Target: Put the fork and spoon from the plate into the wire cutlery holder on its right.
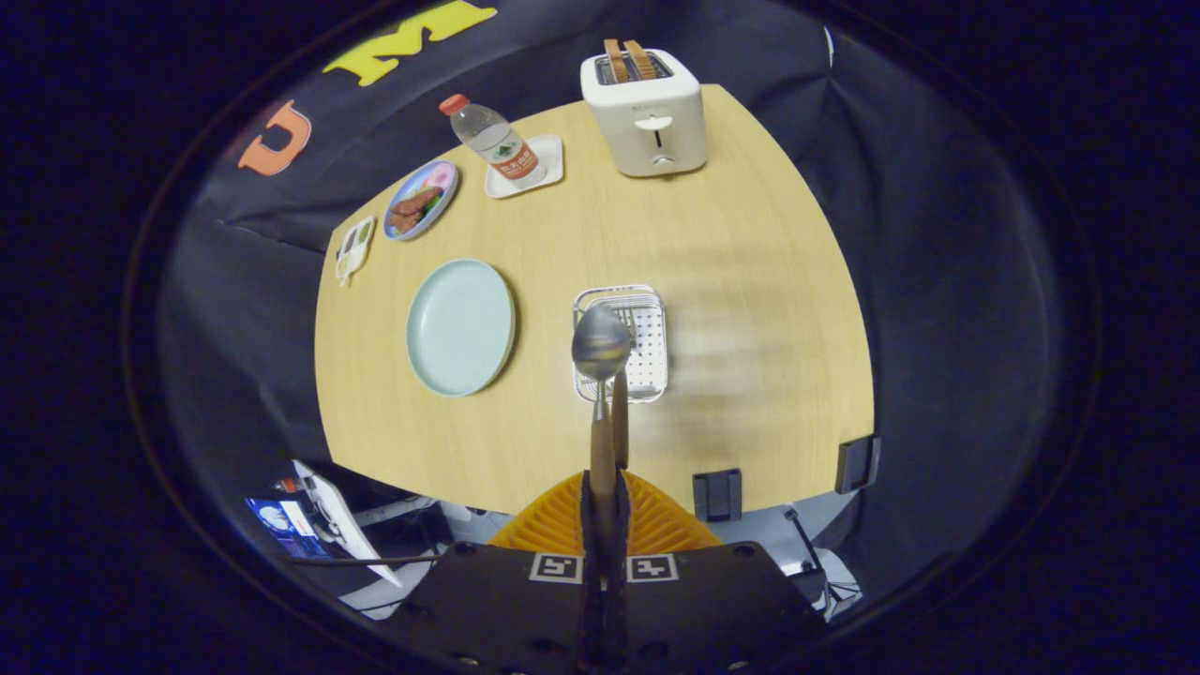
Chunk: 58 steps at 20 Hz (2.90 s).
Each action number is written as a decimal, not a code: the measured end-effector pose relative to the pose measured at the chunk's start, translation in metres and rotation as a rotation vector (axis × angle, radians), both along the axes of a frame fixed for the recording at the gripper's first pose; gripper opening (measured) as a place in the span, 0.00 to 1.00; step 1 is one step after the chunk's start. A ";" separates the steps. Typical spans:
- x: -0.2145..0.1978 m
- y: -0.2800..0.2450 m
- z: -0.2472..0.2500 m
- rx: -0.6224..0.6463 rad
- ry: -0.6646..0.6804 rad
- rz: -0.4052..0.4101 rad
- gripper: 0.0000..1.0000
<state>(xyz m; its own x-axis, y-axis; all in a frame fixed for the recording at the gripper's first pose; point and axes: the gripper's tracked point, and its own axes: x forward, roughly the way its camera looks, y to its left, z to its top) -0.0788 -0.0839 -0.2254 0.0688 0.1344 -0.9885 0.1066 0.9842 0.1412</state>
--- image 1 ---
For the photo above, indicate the thin black rod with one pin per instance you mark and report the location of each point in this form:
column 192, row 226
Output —
column 806, row 553

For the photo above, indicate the black backdrop cloth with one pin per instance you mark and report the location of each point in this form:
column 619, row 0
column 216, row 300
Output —
column 909, row 234

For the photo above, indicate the clear bottle with red cap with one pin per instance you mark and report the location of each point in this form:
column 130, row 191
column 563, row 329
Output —
column 497, row 141

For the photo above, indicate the black table clamp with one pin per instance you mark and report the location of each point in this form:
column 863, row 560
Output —
column 858, row 464
column 717, row 495

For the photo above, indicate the patterned plate with food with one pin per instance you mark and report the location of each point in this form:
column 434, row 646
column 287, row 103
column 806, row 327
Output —
column 422, row 202

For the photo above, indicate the white toaster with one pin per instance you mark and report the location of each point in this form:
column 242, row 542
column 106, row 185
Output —
column 619, row 112

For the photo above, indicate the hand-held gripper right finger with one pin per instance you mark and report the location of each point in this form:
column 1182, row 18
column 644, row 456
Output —
column 622, row 539

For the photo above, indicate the brown toast slice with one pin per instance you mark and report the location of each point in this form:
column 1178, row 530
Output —
column 615, row 61
column 640, row 60

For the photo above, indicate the white square coaster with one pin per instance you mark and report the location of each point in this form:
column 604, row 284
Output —
column 551, row 155

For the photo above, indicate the white flat board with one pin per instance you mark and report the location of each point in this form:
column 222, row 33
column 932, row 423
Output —
column 337, row 520

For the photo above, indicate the blue packet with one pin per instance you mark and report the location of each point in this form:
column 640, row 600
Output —
column 281, row 527

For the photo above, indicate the light green plate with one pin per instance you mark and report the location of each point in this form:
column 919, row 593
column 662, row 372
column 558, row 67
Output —
column 459, row 328

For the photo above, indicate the small white sauce tray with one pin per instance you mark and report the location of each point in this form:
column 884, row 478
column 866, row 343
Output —
column 354, row 248

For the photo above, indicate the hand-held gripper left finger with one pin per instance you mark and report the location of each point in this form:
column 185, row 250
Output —
column 586, row 539

